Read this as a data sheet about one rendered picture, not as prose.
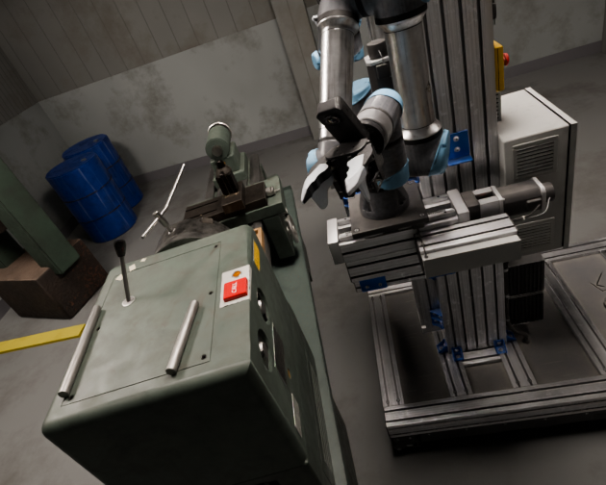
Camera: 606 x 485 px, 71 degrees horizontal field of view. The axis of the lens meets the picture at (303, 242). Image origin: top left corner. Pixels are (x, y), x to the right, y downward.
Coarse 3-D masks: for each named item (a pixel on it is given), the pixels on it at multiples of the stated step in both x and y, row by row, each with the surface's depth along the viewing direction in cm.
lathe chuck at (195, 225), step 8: (176, 224) 146; (184, 224) 144; (192, 224) 144; (200, 224) 144; (208, 224) 145; (216, 224) 147; (176, 232) 142; (184, 232) 140; (208, 232) 141; (216, 232) 144; (160, 240) 147
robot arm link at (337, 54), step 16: (336, 0) 91; (352, 0) 91; (320, 16) 94; (336, 16) 92; (352, 16) 92; (320, 32) 96; (336, 32) 92; (352, 32) 94; (336, 48) 92; (352, 48) 94; (320, 64) 95; (336, 64) 92; (352, 64) 94; (320, 80) 95; (336, 80) 92; (352, 80) 94; (320, 96) 94; (336, 96) 92; (320, 128) 93; (320, 144) 93; (336, 144) 91
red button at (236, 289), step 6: (228, 282) 105; (234, 282) 105; (240, 282) 104; (246, 282) 104; (228, 288) 103; (234, 288) 103; (240, 288) 102; (246, 288) 102; (228, 294) 101; (234, 294) 101; (240, 294) 100; (246, 294) 101; (228, 300) 101
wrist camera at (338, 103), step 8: (320, 104) 66; (328, 104) 65; (336, 104) 64; (344, 104) 65; (320, 112) 65; (328, 112) 65; (336, 112) 64; (344, 112) 65; (352, 112) 67; (320, 120) 67; (328, 120) 66; (336, 120) 66; (344, 120) 66; (352, 120) 67; (328, 128) 68; (336, 128) 68; (344, 128) 68; (352, 128) 68; (360, 128) 69; (336, 136) 70; (344, 136) 70; (352, 136) 70; (360, 136) 70; (368, 136) 72
